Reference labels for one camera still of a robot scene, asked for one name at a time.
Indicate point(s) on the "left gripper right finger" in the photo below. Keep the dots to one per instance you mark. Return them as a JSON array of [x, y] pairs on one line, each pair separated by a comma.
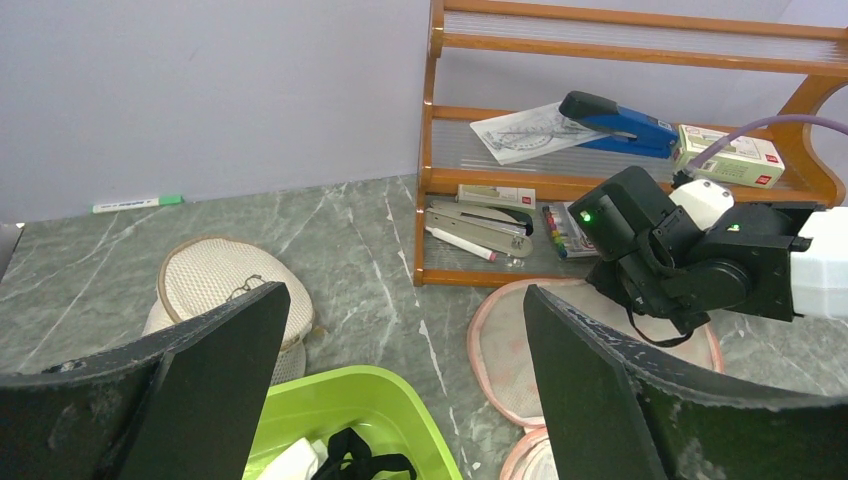
[[618, 408]]

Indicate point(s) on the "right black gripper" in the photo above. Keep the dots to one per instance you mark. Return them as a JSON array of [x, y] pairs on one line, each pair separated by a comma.
[[617, 217]]

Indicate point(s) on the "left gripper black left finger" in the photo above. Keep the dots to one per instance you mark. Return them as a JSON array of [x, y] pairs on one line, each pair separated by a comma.
[[181, 403]]

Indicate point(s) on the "floral mesh laundry bag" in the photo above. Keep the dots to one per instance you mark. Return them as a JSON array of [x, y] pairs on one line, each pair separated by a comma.
[[500, 357]]

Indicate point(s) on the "white black bra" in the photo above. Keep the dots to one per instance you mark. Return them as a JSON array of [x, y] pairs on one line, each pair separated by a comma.
[[346, 455]]

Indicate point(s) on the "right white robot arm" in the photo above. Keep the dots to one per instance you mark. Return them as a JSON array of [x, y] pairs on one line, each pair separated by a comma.
[[681, 254]]

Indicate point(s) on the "blue stapler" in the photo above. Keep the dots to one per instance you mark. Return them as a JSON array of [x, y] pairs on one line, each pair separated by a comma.
[[624, 130]]

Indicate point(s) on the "grey black stapler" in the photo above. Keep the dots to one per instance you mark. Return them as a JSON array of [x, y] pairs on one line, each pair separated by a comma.
[[503, 230]]

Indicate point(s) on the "orange wooden shelf rack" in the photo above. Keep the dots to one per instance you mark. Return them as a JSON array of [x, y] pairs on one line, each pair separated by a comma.
[[640, 53]]

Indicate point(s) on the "white staples box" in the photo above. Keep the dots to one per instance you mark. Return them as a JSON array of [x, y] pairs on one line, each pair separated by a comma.
[[746, 161]]

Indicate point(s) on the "white plastic packet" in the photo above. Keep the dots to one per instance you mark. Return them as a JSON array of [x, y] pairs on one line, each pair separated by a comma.
[[528, 134]]

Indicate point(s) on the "green plastic basin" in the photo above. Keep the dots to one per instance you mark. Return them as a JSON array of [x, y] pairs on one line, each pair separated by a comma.
[[378, 404]]

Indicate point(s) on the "white green marker pen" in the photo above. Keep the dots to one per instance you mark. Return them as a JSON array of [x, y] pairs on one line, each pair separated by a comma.
[[166, 200]]

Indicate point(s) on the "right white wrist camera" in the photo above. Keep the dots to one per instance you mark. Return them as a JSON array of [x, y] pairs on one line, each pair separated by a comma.
[[704, 201]]

